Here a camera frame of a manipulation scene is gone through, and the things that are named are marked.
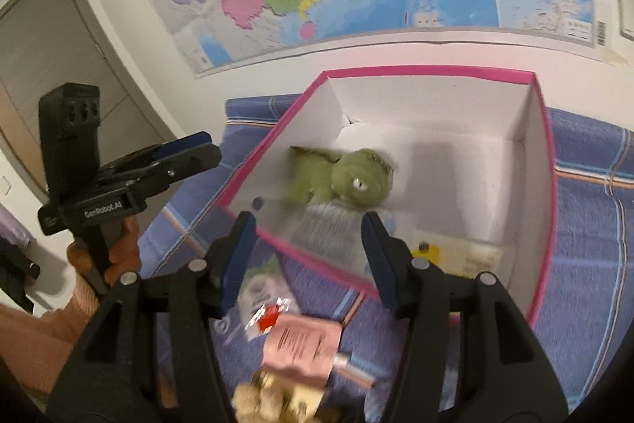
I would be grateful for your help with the grey door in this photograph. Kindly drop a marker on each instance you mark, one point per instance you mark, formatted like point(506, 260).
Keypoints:
point(59, 46)

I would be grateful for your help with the clear printed plastic packet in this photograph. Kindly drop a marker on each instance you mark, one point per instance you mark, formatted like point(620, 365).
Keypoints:
point(327, 229)

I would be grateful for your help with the yellow label packet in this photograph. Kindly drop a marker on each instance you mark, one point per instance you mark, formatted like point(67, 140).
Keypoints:
point(446, 254)

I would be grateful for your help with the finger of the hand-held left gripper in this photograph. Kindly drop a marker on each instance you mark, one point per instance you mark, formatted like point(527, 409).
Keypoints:
point(193, 160)
point(183, 141)

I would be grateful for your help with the blue checked bed sheet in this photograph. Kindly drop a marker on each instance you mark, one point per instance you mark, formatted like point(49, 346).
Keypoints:
point(584, 254)

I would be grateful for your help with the person's left forearm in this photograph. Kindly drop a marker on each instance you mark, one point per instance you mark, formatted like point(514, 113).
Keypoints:
point(29, 343)

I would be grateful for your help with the pink cardboard box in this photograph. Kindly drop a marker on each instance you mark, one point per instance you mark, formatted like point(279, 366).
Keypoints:
point(446, 115)

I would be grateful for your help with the person's left hand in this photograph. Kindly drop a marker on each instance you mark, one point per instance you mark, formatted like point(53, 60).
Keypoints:
point(126, 249)

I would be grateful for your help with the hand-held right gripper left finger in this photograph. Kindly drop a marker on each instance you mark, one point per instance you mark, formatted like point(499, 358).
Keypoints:
point(236, 257)

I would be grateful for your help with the red white wrapper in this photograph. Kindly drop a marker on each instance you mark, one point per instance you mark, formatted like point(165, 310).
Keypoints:
point(267, 319)

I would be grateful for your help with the pink tissue packet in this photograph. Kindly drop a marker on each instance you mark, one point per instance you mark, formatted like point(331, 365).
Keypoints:
point(302, 343)

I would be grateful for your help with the brown plush bear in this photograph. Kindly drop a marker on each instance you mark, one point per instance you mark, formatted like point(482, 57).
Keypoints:
point(262, 403)

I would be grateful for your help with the green plush toy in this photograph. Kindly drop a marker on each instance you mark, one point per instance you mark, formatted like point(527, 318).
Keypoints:
point(356, 175)

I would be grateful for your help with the white wall poster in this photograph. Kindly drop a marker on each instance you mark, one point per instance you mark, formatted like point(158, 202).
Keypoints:
point(625, 6)

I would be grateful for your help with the black bag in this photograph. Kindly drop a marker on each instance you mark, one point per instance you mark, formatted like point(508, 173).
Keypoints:
point(17, 274)

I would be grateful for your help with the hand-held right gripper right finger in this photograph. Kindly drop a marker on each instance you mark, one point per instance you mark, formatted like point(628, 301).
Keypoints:
point(379, 259)

